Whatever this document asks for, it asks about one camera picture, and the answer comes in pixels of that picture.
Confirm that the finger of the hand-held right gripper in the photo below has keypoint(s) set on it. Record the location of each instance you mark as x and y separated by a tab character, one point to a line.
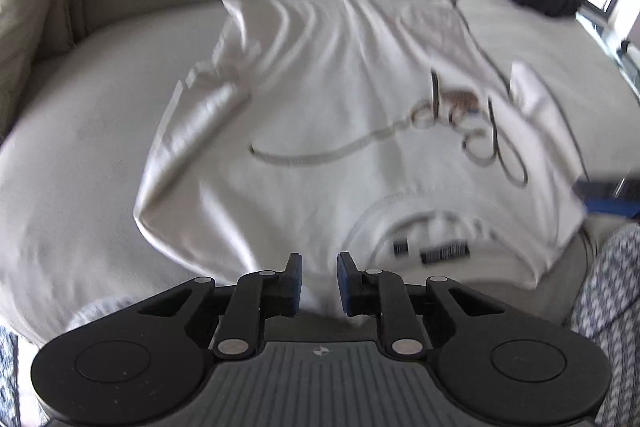
607	197

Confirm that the person's patterned pants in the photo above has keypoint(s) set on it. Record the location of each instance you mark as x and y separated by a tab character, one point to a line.
607	307

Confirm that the white printed t-shirt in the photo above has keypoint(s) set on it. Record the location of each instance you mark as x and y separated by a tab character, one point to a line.
320	117

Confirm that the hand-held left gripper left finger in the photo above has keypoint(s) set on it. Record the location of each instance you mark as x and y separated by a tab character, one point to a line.
295	283

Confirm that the grey sofa cushion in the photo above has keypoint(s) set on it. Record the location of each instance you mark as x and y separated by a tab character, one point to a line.
25	2

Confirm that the grey sofa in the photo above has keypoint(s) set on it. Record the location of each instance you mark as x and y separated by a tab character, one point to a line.
75	132

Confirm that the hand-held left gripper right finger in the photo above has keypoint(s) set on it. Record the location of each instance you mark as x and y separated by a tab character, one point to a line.
343	283

